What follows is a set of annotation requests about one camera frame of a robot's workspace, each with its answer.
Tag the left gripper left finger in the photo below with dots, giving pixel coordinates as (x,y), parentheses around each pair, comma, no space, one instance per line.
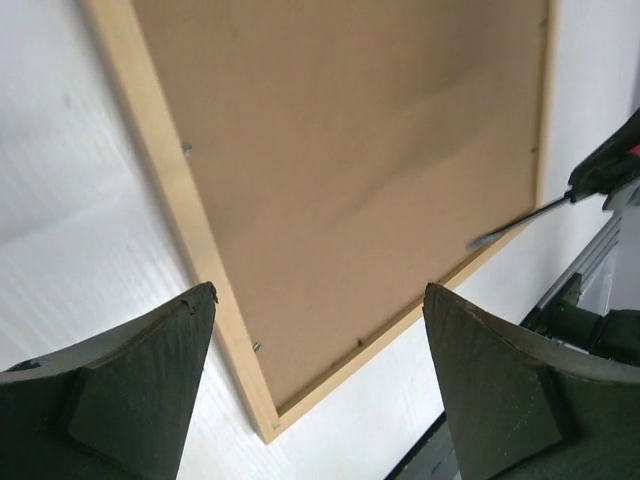
(115,406)

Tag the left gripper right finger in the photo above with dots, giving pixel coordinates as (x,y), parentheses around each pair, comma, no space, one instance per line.
(521,405)

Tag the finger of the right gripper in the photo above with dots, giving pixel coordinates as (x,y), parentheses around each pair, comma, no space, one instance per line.
(621,141)

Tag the red handled screwdriver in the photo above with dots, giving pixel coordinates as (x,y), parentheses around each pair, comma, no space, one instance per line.
(525,215)

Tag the wooden picture frame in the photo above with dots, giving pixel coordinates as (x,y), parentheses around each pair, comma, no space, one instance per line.
(322,161)

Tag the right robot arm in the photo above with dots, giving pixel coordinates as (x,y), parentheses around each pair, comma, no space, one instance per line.
(614,335)

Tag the aluminium rail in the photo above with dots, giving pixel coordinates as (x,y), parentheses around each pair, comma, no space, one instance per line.
(587,282)

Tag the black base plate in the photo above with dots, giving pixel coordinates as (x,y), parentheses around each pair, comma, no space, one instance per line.
(432,457)

